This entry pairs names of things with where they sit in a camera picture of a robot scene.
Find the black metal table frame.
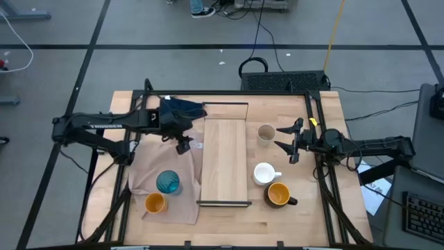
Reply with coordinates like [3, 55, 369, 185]
[74, 78, 374, 250]

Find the white floor cable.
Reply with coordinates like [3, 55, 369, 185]
[0, 10, 35, 74]

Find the grey metal stand foot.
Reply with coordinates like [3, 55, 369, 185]
[0, 0, 52, 21]
[0, 95, 21, 106]

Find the black coiled floor cable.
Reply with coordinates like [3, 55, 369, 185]
[237, 0, 270, 79]

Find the black keyboard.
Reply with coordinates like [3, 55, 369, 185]
[401, 191, 444, 244]

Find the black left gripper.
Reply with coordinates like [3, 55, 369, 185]
[149, 108, 194, 156]

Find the person's leg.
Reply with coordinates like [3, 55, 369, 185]
[189, 0, 217, 19]

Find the beige cloth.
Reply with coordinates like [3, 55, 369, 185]
[127, 130, 205, 226]

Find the grey equipment cart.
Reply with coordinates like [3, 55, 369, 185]
[234, 0, 290, 13]

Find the teal faceted plastic tumbler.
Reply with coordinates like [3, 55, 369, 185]
[155, 169, 184, 196]

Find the black metal shelf frame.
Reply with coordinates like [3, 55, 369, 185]
[196, 101, 253, 208]

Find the grey rounded panel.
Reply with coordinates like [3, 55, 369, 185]
[409, 82, 444, 181]

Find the orange plastic cup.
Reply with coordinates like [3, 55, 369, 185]
[144, 192, 169, 215]

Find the black desk device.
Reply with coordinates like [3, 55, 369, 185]
[429, 85, 444, 121]

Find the grey side desk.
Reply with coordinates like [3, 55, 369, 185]
[382, 165, 444, 250]

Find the white paper sheet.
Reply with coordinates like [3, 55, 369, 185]
[356, 160, 393, 217]

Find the navy blue cloth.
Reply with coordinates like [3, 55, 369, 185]
[158, 97, 208, 121]

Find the black mug with orange inside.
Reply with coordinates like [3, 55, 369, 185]
[264, 181, 299, 209]

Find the yellow hanging cable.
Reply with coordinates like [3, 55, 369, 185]
[322, 0, 348, 74]

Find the clear glass cup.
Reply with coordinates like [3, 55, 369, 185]
[191, 135, 206, 151]

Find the white ceramic mug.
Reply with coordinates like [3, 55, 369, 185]
[253, 162, 282, 187]

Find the beige ribbed cup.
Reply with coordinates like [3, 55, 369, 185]
[256, 124, 277, 147]

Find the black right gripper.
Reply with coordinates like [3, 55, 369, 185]
[273, 117, 316, 165]

